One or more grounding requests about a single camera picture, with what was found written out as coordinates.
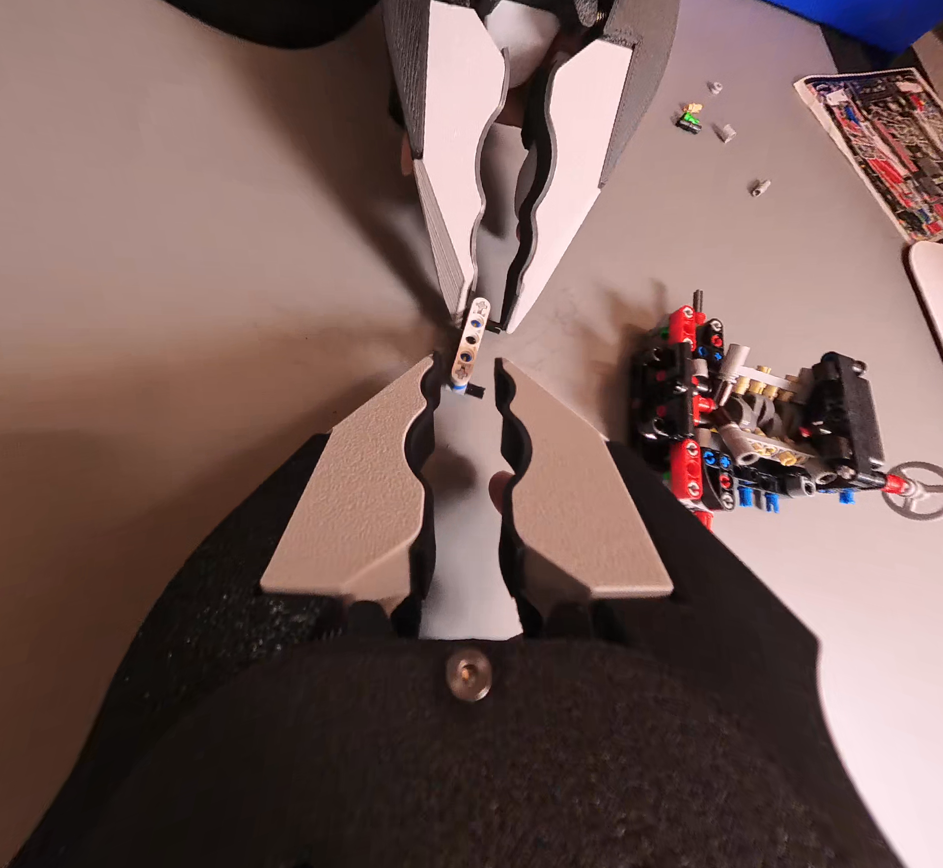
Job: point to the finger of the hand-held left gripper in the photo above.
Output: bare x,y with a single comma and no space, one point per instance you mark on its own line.
582,138
457,109

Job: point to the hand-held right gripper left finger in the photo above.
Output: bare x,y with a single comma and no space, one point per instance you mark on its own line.
346,514

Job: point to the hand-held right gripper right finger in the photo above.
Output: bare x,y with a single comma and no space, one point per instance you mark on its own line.
582,514

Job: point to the white lego beam blue pins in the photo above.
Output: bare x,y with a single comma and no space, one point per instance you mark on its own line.
469,345

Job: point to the red black lego vehicle model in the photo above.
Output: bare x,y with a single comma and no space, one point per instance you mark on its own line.
847,404

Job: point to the lego instruction booklet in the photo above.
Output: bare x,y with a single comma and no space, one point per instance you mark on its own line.
884,146

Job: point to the white stand base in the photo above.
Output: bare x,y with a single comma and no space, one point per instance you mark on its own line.
928,293

